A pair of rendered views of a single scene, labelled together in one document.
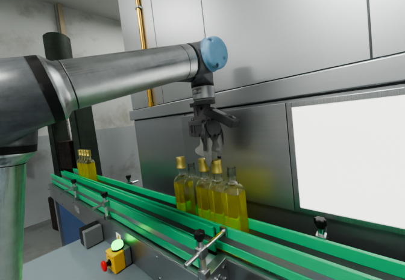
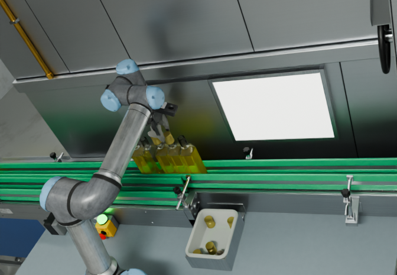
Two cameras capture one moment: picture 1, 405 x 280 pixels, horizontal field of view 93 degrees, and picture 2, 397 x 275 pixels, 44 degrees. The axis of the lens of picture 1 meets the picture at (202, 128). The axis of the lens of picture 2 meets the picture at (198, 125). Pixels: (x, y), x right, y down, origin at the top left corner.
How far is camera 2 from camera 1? 1.38 m
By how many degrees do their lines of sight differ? 35
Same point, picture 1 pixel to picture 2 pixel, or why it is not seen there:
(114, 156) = not seen: outside the picture
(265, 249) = (218, 178)
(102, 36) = not seen: outside the picture
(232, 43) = (143, 26)
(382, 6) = (252, 23)
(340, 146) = (249, 103)
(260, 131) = (193, 98)
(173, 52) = (139, 122)
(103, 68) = (124, 160)
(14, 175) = not seen: hidden behind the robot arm
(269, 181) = (210, 129)
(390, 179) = (277, 117)
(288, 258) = (232, 178)
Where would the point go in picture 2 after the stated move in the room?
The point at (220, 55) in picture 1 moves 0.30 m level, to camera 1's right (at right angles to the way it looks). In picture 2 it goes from (160, 99) to (238, 56)
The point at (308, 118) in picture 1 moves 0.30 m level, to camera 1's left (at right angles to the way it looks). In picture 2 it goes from (226, 89) to (156, 128)
